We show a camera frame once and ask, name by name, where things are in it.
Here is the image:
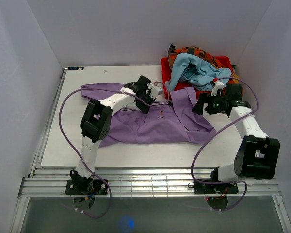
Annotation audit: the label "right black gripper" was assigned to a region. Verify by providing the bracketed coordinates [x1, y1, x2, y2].
[191, 92, 228, 115]

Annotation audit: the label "purple trousers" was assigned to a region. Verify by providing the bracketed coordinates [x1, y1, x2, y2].
[80, 83, 216, 148]

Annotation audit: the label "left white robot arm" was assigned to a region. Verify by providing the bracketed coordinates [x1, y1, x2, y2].
[70, 76, 163, 194]

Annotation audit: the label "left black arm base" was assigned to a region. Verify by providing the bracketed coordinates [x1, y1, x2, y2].
[65, 179, 108, 195]

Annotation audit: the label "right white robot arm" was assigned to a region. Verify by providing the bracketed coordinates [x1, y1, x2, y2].
[192, 81, 280, 193]

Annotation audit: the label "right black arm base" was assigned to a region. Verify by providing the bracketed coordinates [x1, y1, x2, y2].
[188, 182, 239, 195]

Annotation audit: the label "light blue trousers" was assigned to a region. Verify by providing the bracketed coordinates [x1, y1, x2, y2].
[167, 53, 232, 91]

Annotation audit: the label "orange camouflage trousers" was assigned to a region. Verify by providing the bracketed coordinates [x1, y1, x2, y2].
[167, 45, 239, 86]

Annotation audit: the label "red plastic bin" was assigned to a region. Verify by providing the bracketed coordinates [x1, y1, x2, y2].
[161, 56, 235, 99]

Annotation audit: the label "black label sticker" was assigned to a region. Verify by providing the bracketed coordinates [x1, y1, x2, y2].
[67, 67, 84, 71]

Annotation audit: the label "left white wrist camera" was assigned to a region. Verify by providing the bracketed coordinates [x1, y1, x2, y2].
[150, 83, 163, 99]

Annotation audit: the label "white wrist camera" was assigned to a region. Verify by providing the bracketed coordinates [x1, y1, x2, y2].
[211, 78, 225, 96]
[150, 83, 163, 99]

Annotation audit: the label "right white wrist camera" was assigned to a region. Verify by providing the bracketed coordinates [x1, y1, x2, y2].
[211, 78, 225, 96]

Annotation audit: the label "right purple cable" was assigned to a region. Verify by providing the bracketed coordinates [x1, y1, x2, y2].
[185, 76, 260, 212]

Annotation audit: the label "purple cable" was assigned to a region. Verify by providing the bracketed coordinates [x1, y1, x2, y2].
[58, 82, 172, 219]
[185, 76, 260, 212]

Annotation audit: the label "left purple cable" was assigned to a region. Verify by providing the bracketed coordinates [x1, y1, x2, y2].
[58, 82, 172, 219]

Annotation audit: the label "aluminium rail frame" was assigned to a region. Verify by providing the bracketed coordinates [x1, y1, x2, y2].
[11, 65, 291, 233]

